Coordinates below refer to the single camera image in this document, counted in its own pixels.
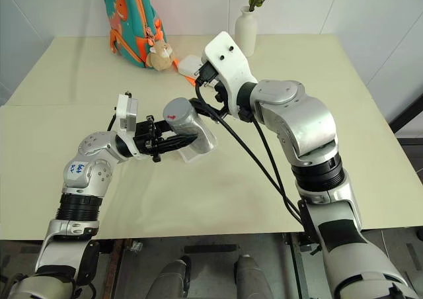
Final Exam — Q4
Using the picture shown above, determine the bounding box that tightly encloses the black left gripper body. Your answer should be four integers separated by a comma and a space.
133, 114, 167, 163

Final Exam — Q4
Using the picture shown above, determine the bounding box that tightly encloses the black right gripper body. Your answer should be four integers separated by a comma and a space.
193, 60, 232, 115

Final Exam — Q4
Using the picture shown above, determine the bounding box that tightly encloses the grey jar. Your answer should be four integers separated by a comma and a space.
169, 109, 219, 155

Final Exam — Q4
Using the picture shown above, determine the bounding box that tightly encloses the grey jar lid red mark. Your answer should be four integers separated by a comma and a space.
163, 97, 200, 130

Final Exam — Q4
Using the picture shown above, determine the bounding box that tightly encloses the small white box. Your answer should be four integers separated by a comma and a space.
177, 55, 203, 77

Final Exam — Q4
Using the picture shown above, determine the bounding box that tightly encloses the brown plush toy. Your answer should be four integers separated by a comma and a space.
145, 40, 176, 72

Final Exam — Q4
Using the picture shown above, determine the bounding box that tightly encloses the white ceramic vase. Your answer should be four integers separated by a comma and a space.
234, 5, 259, 57

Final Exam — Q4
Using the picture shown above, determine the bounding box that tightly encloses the teal orange children's backpack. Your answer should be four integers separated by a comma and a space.
100, 0, 170, 69

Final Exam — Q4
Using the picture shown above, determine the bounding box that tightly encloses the dark rounded shape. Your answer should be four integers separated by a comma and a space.
154, 255, 192, 299
233, 253, 276, 299

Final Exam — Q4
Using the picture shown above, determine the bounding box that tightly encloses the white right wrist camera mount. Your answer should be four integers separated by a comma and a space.
204, 30, 259, 118

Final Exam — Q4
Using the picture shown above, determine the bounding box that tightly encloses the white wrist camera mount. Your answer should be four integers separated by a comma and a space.
204, 30, 259, 118
114, 93, 147, 161

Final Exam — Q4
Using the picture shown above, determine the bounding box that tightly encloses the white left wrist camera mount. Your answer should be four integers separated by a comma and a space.
114, 93, 147, 161

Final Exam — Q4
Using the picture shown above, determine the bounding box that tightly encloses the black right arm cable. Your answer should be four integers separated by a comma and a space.
194, 79, 313, 226

